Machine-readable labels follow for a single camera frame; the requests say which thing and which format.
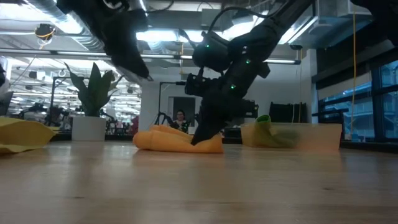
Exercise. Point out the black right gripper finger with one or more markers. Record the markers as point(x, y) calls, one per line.
point(214, 118)

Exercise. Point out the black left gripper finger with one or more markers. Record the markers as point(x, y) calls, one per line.
point(130, 62)

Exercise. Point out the green microfiber towel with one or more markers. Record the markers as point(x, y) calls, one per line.
point(264, 130)

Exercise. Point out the orange microfiber towel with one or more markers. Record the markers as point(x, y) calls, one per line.
point(161, 141)

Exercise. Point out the yellow microfiber towel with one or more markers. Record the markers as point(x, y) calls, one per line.
point(21, 133)

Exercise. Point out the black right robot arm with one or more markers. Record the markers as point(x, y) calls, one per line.
point(273, 25)

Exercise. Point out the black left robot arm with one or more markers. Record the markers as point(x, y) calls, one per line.
point(81, 7)

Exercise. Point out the black background robot arm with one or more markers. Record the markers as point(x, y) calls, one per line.
point(161, 118)

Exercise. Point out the translucent orange plastic basket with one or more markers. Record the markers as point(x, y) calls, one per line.
point(320, 137)

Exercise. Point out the black background monitor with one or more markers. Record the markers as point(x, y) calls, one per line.
point(251, 109)

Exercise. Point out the person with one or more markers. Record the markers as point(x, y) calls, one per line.
point(180, 119)

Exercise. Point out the bright ceiling light panel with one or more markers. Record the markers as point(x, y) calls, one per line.
point(161, 35)

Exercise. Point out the black equipment cases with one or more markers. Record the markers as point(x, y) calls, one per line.
point(286, 112)

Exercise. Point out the red background object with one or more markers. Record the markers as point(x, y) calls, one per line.
point(134, 126)

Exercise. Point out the black ceiling dome device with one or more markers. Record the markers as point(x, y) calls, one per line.
point(45, 31)

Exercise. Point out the potted green plant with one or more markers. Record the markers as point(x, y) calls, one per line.
point(88, 127)

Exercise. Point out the white ceiling air unit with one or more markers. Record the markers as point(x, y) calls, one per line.
point(335, 7)

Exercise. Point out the dark grey tilted screen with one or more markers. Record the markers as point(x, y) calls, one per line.
point(4, 102)

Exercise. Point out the silver ribbed ceiling duct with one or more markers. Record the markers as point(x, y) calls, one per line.
point(90, 40)

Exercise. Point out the black gantry frame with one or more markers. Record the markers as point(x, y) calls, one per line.
point(174, 83)
point(51, 93)

